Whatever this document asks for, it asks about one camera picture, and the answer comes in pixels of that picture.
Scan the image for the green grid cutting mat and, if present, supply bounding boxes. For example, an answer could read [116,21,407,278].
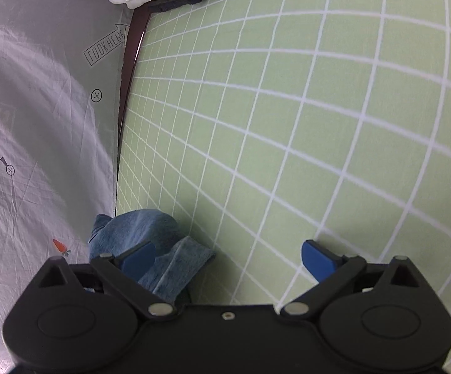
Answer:
[116,0,451,372]

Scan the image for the folded black garment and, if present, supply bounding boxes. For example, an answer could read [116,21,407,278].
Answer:
[145,0,203,14]

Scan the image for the grey printed backdrop sheet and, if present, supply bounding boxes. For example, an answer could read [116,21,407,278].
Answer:
[0,0,131,373]

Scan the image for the blue denim jeans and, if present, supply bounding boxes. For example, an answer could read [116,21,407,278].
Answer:
[88,209,215,303]

